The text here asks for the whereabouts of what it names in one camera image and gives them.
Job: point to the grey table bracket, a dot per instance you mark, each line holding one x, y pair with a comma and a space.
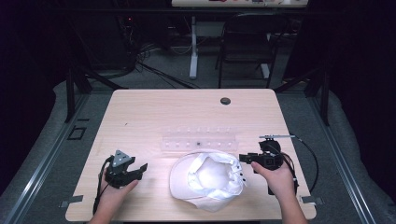
71, 200
311, 200

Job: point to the round black table grommet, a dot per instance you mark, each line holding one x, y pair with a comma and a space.
225, 100

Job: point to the black computer tower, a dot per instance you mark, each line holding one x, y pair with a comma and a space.
106, 43

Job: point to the black chair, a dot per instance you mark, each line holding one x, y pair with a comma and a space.
249, 40

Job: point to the aluminium floor rail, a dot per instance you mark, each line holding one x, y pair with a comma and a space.
342, 168
46, 155

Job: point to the white desk leg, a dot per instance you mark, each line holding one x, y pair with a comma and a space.
193, 49

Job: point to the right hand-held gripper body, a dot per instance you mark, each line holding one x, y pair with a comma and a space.
270, 155

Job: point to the white desk top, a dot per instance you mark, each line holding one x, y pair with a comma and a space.
236, 3

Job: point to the white cap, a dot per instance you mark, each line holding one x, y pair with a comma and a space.
208, 182

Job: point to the black metal stand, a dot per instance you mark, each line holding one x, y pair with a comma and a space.
73, 93
323, 93

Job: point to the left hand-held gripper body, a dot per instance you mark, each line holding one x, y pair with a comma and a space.
120, 170

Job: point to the person's left hand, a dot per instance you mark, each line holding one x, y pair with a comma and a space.
115, 194

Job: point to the person's right hand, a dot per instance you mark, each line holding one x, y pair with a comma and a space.
278, 180

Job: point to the clear plastic rack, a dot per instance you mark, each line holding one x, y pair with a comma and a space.
199, 141

